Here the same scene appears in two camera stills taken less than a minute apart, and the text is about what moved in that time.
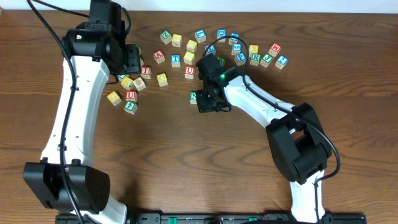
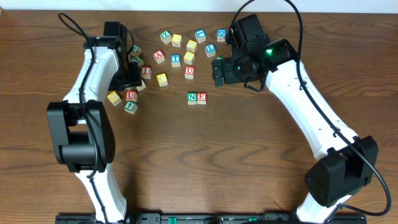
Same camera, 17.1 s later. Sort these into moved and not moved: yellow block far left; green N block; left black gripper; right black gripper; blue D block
Moved: right black gripper; left black gripper
Not moved: yellow block far left; green N block; blue D block
